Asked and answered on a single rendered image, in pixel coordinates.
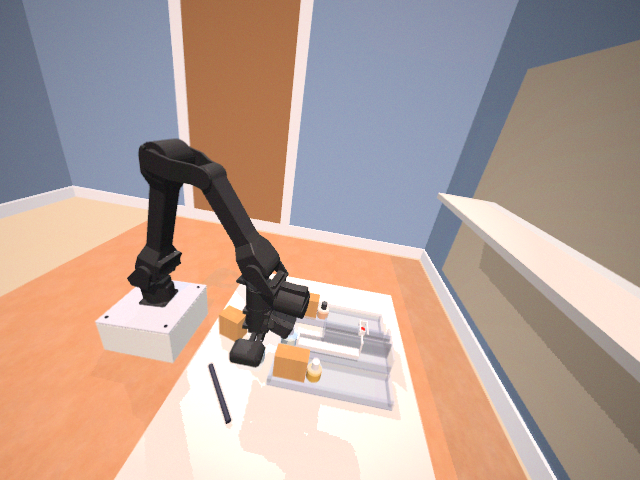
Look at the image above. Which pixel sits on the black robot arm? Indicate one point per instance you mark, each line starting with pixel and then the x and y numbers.
pixel 168 164

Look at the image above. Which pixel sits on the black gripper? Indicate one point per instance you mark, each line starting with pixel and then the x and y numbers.
pixel 250 352

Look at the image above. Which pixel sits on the dark grey long thin bar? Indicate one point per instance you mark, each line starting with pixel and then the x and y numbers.
pixel 219 394

